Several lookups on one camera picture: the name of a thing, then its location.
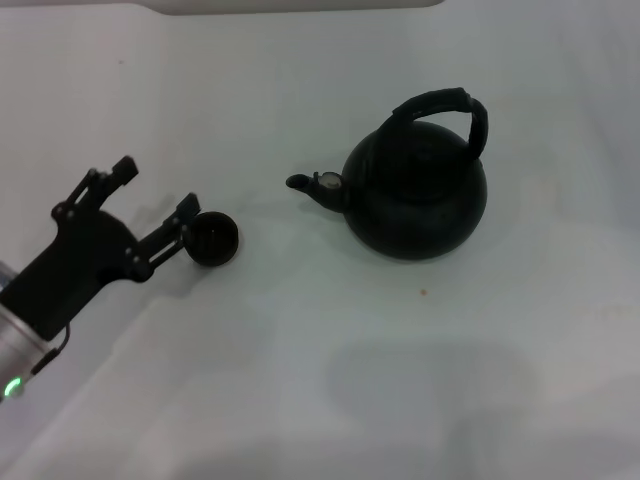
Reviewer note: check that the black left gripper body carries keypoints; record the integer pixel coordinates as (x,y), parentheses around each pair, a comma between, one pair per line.
(75,265)

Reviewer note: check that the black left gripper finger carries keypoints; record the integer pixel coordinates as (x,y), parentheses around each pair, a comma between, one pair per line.
(100,182)
(167,232)

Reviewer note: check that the small black teacup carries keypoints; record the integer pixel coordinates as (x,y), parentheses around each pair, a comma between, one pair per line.
(212,240)

